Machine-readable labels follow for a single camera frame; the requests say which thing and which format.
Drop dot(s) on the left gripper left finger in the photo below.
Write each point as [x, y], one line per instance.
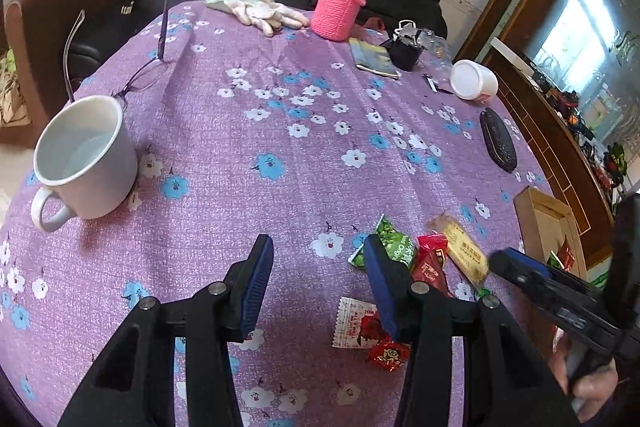
[131, 382]

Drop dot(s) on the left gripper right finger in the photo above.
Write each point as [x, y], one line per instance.
[506, 382]

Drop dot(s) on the dark red triangular snack bag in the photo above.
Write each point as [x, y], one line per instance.
[562, 259]

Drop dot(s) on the biscuit cracker clear packet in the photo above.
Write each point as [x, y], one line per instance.
[462, 250]

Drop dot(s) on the red cartoon snack packet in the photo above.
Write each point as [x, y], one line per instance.
[428, 266]

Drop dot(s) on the white red candy packet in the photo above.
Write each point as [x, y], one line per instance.
[357, 325]

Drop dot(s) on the green pea snack packet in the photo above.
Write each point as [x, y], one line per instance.
[398, 245]

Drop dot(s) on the small red candy bar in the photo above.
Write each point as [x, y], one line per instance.
[388, 354]

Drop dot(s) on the person right hand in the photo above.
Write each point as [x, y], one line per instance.
[594, 389]

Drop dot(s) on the brown cardboard box tray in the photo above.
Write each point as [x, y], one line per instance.
[544, 223]

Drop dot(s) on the wooden brick-pattern counter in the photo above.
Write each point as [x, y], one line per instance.
[568, 73]

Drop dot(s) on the black glasses case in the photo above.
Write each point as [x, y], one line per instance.
[499, 144]

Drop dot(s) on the white ceramic mug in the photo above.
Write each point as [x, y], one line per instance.
[85, 161]

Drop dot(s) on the white plastic jar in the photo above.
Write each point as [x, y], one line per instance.
[473, 82]

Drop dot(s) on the purple floral tablecloth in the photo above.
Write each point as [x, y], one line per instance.
[240, 134]

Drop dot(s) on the clear glass cup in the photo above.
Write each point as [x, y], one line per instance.
[436, 54]

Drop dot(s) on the small black container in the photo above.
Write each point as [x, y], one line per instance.
[405, 45]

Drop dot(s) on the small booklet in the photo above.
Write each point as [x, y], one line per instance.
[373, 59]

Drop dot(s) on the brown chair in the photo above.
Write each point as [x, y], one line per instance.
[37, 31]

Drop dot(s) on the white cloth gloves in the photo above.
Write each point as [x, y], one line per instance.
[268, 16]

